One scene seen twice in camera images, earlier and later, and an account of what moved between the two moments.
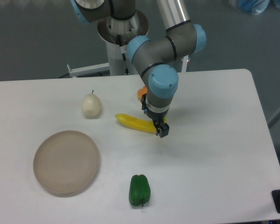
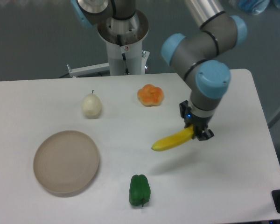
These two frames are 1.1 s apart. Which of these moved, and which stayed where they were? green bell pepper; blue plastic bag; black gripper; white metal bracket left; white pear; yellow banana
Moved: black gripper; yellow banana
Stayed: white pear; blue plastic bag; green bell pepper; white metal bracket left
